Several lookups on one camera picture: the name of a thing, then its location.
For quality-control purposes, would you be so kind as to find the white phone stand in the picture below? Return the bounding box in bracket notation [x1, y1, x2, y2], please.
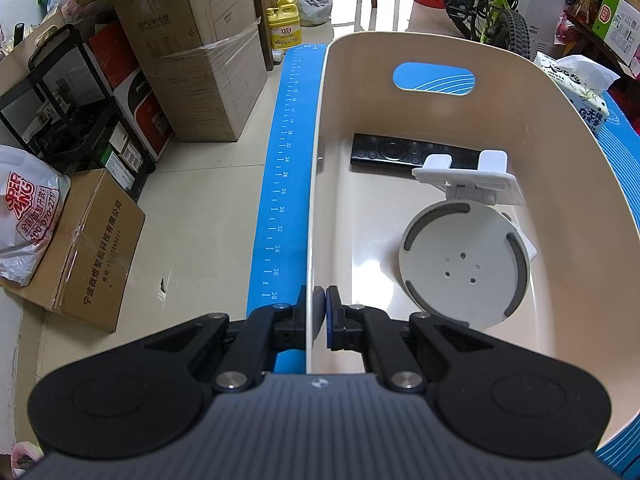
[398, 150, 537, 330]

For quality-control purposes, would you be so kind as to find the beige plastic bin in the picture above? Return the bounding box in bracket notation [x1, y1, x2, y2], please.
[307, 32, 639, 438]

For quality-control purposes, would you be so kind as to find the blue silicone mat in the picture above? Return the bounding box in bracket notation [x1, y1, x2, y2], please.
[246, 44, 639, 479]

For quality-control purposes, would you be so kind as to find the black remote control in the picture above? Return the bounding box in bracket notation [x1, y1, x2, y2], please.
[350, 133, 480, 174]

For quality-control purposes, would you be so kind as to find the floor cardboard box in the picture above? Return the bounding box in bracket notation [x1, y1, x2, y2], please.
[1, 169, 145, 333]

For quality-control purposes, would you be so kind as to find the white red plastic bag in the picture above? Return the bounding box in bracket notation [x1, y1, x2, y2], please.
[0, 145, 70, 286]

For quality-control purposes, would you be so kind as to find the yellow detergent jug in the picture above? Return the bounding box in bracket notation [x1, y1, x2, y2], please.
[266, 0, 303, 51]

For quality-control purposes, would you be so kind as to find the lower taped cardboard box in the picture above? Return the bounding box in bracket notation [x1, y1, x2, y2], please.
[113, 0, 267, 142]

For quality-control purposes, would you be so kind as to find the grey plastic bag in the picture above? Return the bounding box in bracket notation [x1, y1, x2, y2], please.
[297, 0, 332, 27]

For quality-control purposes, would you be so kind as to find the white tissue pack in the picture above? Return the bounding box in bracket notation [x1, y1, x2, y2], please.
[534, 52, 620, 136]

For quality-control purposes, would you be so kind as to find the green black bicycle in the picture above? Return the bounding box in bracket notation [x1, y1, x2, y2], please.
[444, 0, 530, 58]

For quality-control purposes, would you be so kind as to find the green white box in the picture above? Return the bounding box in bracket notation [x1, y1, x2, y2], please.
[592, 0, 639, 67]

